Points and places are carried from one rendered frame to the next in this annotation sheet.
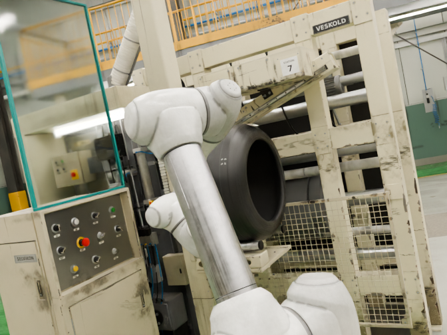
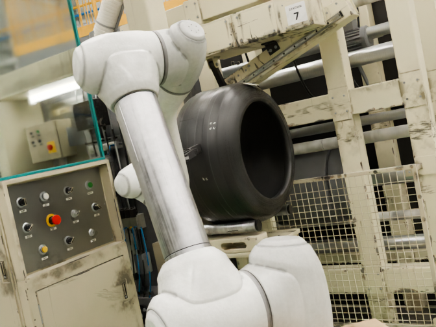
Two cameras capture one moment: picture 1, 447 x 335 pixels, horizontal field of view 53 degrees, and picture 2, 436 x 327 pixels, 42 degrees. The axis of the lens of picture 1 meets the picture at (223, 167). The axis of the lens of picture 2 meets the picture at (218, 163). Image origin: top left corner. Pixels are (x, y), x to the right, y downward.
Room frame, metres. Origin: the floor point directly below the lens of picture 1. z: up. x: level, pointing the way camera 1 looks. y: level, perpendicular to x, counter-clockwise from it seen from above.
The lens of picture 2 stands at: (-0.14, -0.16, 1.28)
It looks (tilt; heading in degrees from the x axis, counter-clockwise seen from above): 3 degrees down; 4
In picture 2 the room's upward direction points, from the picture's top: 12 degrees counter-clockwise
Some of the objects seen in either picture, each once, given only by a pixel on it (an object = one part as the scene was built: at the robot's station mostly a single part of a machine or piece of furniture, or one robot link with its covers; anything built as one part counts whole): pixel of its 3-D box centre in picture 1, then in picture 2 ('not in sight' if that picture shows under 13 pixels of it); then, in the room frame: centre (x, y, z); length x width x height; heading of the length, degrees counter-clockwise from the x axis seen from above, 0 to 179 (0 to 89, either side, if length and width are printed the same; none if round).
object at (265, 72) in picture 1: (257, 76); (261, 28); (2.45, -0.28, 1.71); 0.61 x 0.25 x 0.15; 60
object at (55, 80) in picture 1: (62, 97); (30, 53); (2.09, 0.66, 1.75); 0.55 x 0.02 x 0.95; 150
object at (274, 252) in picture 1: (245, 258); (244, 243); (2.25, -0.02, 0.80); 0.37 x 0.36 x 0.02; 150
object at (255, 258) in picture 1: (231, 260); (224, 243); (2.13, 0.05, 0.84); 0.36 x 0.09 x 0.06; 60
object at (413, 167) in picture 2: (314, 263); (329, 252); (2.42, -0.38, 0.65); 0.90 x 0.02 x 0.70; 60
